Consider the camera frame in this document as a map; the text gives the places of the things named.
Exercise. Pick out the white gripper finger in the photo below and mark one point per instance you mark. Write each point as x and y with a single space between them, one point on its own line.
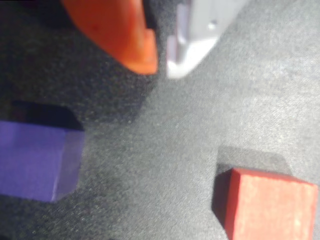
200 32

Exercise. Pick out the dark grey felt mat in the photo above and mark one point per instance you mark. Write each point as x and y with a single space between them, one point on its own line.
155 150

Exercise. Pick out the blue wooden cube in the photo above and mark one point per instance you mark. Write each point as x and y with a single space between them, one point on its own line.
32 160

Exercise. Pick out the red wooden cube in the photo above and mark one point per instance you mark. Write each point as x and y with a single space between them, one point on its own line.
270 207

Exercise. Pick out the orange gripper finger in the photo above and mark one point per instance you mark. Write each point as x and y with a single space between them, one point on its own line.
117 30

